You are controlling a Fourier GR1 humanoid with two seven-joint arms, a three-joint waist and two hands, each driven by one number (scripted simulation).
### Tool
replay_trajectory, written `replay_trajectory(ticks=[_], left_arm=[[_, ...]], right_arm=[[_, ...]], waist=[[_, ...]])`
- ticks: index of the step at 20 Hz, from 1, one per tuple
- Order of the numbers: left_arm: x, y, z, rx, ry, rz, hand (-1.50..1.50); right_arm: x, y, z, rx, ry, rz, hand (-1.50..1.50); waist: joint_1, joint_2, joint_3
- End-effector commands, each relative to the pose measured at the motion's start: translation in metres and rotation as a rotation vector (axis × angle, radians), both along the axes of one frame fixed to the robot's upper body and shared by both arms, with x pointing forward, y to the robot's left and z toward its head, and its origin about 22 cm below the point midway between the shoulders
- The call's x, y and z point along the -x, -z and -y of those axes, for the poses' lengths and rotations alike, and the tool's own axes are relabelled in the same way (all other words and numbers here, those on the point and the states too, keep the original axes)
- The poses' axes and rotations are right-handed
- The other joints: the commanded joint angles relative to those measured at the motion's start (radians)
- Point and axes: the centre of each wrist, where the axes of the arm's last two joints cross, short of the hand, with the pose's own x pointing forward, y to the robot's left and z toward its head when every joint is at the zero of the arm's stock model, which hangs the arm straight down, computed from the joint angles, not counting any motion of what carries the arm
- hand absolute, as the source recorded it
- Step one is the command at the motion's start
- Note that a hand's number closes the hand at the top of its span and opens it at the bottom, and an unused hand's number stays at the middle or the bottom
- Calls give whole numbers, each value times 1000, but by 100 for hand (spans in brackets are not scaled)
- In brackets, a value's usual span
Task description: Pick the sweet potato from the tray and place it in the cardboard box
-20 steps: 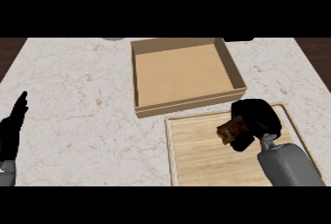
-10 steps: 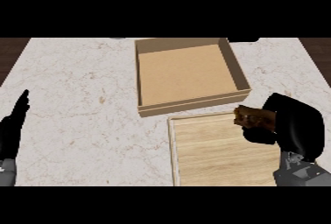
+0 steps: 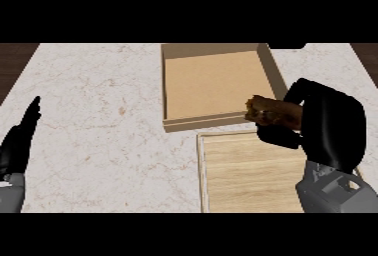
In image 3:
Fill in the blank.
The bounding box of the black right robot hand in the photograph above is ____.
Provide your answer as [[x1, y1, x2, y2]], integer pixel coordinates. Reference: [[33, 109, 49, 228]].
[[254, 77, 368, 175]]

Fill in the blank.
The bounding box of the brown cardboard box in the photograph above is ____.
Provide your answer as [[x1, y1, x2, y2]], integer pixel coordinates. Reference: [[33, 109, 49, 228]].
[[160, 43, 290, 134]]

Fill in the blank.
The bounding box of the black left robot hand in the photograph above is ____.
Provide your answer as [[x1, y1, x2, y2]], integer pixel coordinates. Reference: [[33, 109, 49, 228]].
[[0, 95, 43, 178]]

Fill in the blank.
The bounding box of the brown sweet potato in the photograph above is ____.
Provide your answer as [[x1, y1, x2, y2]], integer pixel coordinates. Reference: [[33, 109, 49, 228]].
[[244, 94, 305, 131]]

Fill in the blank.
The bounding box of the pale wooden tray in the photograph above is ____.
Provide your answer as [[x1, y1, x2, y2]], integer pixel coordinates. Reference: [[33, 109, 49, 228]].
[[197, 130, 367, 214]]

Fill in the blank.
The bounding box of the black object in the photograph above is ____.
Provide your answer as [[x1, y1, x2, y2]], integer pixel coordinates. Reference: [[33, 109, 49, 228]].
[[266, 43, 308, 50]]

